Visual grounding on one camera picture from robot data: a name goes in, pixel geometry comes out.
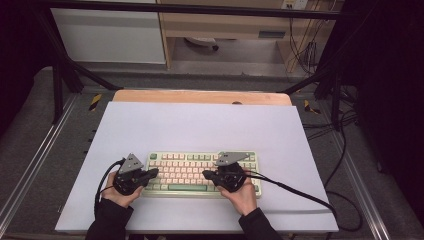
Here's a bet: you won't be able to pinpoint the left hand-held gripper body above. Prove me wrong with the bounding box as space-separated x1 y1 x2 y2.
113 153 150 196

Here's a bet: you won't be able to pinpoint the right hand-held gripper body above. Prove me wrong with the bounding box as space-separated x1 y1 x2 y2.
213 152 250 194

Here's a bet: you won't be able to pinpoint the green and pink keyboard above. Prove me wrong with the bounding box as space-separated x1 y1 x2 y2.
142 150 262 199

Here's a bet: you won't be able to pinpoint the person's left hand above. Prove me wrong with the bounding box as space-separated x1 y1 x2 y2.
101 170 145 209

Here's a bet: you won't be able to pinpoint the person's right hand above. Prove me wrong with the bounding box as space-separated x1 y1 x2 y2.
217 169 258 217

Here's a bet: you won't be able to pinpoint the white board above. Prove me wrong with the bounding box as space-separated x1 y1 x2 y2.
54 101 339 233

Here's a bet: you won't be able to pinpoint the wooden table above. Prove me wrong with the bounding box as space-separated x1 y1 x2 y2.
112 89 293 107

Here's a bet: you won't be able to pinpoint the yellow and black tape strip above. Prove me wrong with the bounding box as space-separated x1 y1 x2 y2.
303 99 321 115
88 93 103 112

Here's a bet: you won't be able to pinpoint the office chair base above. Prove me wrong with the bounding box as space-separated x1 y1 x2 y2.
184 37 220 52

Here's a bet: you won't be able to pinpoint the white cabinet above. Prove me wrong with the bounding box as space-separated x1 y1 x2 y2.
50 8 167 65

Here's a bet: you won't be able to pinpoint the light wooden desk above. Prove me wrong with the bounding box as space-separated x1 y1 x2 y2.
156 0 344 73

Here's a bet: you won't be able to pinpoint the grey rectangular panel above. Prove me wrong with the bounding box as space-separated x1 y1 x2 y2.
258 30 287 40

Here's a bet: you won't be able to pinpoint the black curtain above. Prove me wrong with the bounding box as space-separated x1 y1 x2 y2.
343 0 424 228
0 0 56 134

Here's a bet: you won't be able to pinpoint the left hand-held gripper black cable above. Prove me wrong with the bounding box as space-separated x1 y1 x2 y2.
93 158 126 218

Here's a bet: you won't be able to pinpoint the hand-held gripper black cable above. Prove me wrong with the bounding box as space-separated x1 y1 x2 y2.
93 158 126 218
244 170 363 233

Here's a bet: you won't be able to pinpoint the right hand-held gripper black cable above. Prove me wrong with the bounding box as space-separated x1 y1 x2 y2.
244 170 363 233

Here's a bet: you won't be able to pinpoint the aluminium rail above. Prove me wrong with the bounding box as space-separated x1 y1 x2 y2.
328 133 392 240
0 94 79 228

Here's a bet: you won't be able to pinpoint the black floor cables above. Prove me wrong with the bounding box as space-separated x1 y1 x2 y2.
301 84 360 189

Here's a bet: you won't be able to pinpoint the hanging black cables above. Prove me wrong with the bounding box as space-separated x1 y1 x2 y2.
286 16 322 76

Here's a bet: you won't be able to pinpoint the black metal frame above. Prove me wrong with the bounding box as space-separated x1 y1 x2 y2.
33 0 378 132

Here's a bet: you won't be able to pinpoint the white wall socket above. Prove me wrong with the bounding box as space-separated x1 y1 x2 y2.
281 0 309 10

